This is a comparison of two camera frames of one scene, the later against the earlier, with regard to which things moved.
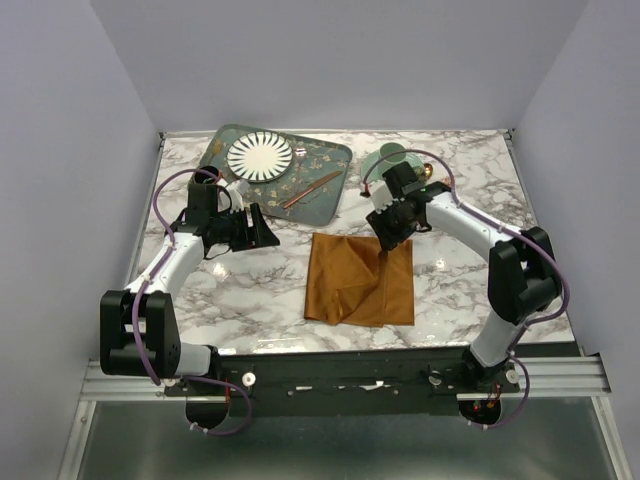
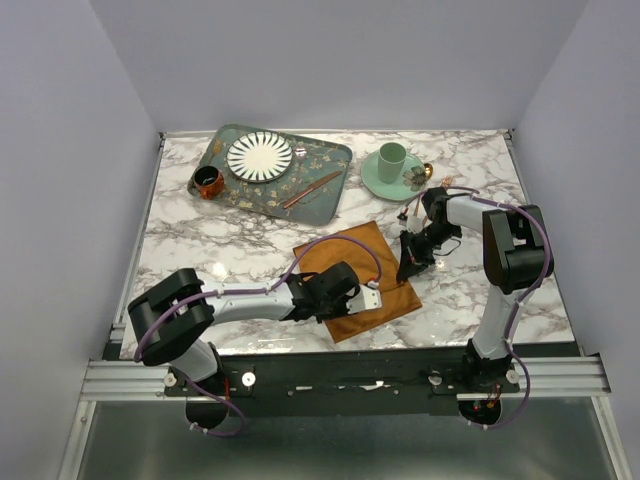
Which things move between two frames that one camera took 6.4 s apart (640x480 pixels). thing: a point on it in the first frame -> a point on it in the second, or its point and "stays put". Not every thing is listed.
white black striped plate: [259, 156] stays put
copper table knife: [312, 187] stays put
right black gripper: [386, 238] -> [412, 261]
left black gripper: [264, 235] -> [342, 311]
